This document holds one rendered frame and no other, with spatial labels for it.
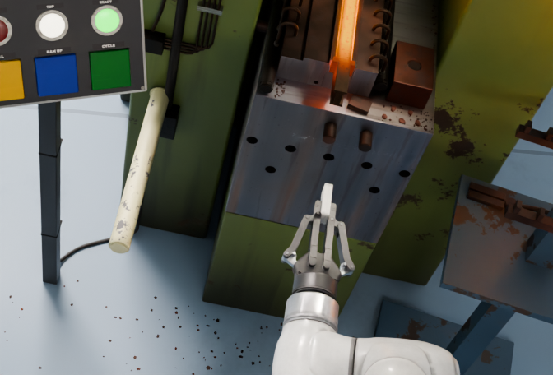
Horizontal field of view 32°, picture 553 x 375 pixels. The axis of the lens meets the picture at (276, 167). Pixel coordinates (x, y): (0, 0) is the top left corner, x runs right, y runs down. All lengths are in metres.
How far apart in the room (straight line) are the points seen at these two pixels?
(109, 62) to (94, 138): 1.18
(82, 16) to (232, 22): 0.43
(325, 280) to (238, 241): 0.84
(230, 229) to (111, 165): 0.67
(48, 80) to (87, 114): 1.24
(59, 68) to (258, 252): 0.86
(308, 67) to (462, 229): 0.50
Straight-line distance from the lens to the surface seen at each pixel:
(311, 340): 1.54
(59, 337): 2.66
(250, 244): 2.43
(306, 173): 2.15
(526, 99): 2.24
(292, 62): 1.97
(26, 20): 1.80
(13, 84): 1.82
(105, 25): 1.82
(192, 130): 2.42
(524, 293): 2.12
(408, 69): 2.02
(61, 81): 1.83
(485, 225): 2.17
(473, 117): 2.28
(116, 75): 1.85
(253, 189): 2.23
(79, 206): 2.86
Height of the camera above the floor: 2.40
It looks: 53 degrees down
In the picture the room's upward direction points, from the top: 17 degrees clockwise
